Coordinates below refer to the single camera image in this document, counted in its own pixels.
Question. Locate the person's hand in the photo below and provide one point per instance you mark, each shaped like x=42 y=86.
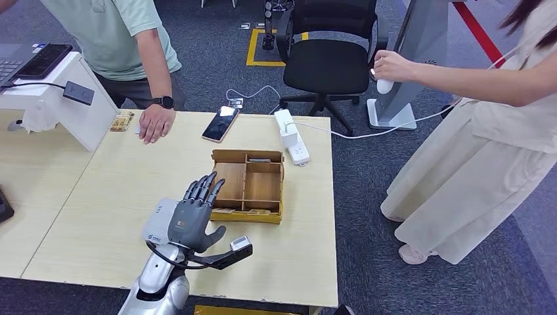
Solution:
x=396 y=66

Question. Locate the person's left hand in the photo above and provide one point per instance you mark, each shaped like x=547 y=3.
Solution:
x=157 y=124

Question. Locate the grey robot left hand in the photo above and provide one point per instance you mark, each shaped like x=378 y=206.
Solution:
x=191 y=226

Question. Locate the white handheld device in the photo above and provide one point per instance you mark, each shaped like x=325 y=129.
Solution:
x=385 y=87

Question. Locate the pale grey card reader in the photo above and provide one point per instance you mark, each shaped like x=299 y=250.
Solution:
x=159 y=221

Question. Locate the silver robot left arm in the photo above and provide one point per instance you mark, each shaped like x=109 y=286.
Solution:
x=161 y=278

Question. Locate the person's left forearm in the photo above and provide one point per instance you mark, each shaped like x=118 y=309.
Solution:
x=156 y=78

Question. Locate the person's forearm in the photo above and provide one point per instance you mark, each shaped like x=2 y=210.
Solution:
x=478 y=84

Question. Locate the room key card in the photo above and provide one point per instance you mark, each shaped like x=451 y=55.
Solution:
x=259 y=212
x=224 y=211

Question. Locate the person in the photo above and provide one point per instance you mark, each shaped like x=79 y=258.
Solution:
x=109 y=43
x=500 y=174

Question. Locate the grey card in box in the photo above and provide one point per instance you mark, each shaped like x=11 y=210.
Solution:
x=259 y=160

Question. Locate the person's pale pink shoe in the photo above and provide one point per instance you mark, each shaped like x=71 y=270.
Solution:
x=391 y=216
x=413 y=256

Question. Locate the black wristwatch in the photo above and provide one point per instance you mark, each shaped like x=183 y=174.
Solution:
x=164 y=102

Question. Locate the chrome dome base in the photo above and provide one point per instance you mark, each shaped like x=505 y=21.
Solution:
x=372 y=80

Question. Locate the yellow patterned packet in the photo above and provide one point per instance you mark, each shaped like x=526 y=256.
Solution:
x=122 y=121

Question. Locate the silver kiosk white base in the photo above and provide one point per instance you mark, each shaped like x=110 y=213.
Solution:
x=426 y=26

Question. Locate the smartphone with pink case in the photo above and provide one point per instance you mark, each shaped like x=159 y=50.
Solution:
x=220 y=125

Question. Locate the black office chair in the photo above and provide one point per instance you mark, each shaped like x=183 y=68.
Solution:
x=326 y=65

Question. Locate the white desk riser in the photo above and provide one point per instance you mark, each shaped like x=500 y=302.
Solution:
x=87 y=121

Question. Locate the wooden compartment box yellow front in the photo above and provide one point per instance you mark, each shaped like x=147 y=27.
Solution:
x=252 y=187

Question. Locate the small white charger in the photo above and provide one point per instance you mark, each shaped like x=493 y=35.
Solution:
x=235 y=104

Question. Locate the small black box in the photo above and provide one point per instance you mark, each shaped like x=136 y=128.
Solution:
x=79 y=93

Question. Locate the yellow board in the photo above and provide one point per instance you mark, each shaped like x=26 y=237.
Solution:
x=226 y=311

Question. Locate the crumpled white tissue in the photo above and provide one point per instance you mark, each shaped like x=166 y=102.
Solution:
x=39 y=121

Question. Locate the white plug adapter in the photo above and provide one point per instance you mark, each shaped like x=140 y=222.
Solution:
x=287 y=130

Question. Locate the black phone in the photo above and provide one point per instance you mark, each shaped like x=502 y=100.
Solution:
x=45 y=61

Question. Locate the white furniture legs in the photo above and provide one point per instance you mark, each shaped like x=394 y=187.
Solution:
x=203 y=3

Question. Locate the white power strip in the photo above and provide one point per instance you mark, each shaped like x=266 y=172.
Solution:
x=299 y=154

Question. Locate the black stand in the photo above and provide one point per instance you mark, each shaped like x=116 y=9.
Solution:
x=269 y=26

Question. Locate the grey laptop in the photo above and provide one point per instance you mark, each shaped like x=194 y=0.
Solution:
x=13 y=65

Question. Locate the black flat device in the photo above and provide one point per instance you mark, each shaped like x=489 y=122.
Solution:
x=5 y=206

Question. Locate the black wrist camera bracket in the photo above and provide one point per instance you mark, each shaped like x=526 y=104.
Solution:
x=222 y=260

